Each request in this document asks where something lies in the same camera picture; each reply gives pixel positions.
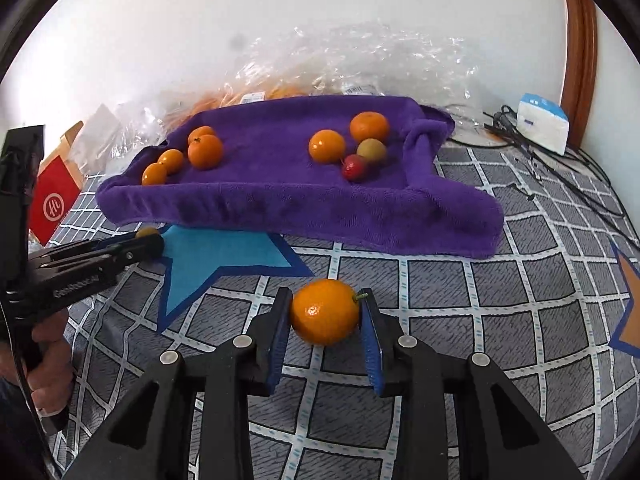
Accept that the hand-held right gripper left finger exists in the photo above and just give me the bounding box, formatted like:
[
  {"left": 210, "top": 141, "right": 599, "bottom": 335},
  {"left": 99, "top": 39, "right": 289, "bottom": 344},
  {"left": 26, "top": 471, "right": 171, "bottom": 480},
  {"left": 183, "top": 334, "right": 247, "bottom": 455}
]
[{"left": 60, "top": 287, "right": 294, "bottom": 480}]

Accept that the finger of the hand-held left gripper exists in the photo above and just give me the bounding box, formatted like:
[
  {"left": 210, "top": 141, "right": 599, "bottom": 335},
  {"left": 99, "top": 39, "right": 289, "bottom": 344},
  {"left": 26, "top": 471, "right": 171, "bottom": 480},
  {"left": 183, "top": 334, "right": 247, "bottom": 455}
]
[
  {"left": 27, "top": 235, "right": 151, "bottom": 267},
  {"left": 50, "top": 236, "right": 165, "bottom": 282}
]

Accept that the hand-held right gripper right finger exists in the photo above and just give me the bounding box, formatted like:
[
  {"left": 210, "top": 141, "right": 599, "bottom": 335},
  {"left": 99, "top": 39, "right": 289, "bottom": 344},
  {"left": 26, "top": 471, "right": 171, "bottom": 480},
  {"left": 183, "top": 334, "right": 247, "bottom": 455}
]
[{"left": 357, "top": 292, "right": 586, "bottom": 480}]

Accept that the purple towel tray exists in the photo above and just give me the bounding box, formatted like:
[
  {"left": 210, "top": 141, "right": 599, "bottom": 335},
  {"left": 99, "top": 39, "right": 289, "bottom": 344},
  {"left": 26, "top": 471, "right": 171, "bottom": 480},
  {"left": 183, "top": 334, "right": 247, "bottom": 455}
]
[{"left": 95, "top": 95, "right": 504, "bottom": 260}]

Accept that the small red apple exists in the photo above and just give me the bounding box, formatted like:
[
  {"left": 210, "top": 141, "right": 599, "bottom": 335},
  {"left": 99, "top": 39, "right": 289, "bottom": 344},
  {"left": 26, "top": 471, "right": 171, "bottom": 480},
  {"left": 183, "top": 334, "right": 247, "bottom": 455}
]
[{"left": 341, "top": 154, "right": 371, "bottom": 182}]

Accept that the yellow-green round fruit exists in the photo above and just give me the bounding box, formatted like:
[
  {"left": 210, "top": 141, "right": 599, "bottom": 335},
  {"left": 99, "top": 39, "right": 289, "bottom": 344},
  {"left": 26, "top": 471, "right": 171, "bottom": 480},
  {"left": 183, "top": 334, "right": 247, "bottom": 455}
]
[{"left": 356, "top": 138, "right": 388, "bottom": 165}]

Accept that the person's left forearm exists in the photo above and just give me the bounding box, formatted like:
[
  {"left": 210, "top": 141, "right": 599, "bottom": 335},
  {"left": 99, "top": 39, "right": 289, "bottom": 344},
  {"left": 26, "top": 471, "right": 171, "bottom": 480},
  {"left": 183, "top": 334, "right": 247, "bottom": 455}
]
[{"left": 0, "top": 345, "right": 46, "bottom": 466}]

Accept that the person's left hand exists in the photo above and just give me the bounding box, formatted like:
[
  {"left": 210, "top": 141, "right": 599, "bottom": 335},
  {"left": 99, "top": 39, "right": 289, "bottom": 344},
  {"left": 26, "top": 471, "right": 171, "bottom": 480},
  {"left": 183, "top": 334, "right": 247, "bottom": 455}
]
[{"left": 27, "top": 310, "right": 76, "bottom": 416}]

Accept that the red paper bag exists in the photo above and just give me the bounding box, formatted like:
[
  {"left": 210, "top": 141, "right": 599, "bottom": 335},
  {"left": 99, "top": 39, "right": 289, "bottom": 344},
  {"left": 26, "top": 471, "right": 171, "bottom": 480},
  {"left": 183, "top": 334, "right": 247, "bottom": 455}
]
[{"left": 27, "top": 155, "right": 81, "bottom": 246}]

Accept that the brown cardboard box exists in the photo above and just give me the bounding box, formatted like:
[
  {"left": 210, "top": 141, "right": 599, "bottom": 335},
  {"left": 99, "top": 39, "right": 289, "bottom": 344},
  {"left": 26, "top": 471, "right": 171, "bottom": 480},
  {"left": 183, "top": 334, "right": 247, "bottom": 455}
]
[{"left": 37, "top": 120, "right": 86, "bottom": 186}]

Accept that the grey checked bedsheet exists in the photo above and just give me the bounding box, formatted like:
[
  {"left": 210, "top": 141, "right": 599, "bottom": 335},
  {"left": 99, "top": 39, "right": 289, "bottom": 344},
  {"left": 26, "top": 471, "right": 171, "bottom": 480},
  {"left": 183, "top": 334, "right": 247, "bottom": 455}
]
[{"left": 30, "top": 135, "right": 640, "bottom": 480}]

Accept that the white paper bag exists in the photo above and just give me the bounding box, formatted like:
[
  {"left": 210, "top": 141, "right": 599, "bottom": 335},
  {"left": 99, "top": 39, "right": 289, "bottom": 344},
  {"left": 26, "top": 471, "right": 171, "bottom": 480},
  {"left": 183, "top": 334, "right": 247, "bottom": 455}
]
[{"left": 86, "top": 103, "right": 124, "bottom": 137}]

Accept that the orange mesh netting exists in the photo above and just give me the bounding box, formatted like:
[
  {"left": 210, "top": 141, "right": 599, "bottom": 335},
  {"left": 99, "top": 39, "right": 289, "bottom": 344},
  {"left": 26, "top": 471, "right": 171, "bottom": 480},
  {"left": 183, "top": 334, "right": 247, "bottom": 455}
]
[{"left": 165, "top": 84, "right": 311, "bottom": 121}]

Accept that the white and blue tissue pack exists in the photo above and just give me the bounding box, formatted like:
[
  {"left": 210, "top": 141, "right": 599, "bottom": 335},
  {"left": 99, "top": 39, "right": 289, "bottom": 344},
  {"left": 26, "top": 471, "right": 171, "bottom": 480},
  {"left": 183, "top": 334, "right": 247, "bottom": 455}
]
[{"left": 516, "top": 93, "right": 570, "bottom": 155}]

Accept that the heap of clear plastic bags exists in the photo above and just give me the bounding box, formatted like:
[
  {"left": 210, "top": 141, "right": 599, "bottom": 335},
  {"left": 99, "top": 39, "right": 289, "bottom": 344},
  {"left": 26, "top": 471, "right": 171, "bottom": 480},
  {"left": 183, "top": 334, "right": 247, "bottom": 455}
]
[{"left": 107, "top": 20, "right": 476, "bottom": 136}]

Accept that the black cable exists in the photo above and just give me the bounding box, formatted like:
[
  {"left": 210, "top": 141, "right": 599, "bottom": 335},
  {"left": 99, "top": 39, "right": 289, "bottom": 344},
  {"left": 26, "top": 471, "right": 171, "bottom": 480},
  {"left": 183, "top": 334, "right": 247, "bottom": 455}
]
[
  {"left": 482, "top": 105, "right": 632, "bottom": 221},
  {"left": 447, "top": 132, "right": 608, "bottom": 181}
]

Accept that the brown wooden door frame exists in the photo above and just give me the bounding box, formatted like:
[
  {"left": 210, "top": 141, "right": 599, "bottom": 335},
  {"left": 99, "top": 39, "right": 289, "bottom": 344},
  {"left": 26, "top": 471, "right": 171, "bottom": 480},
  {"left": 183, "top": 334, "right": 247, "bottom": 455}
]
[{"left": 560, "top": 0, "right": 599, "bottom": 148}]

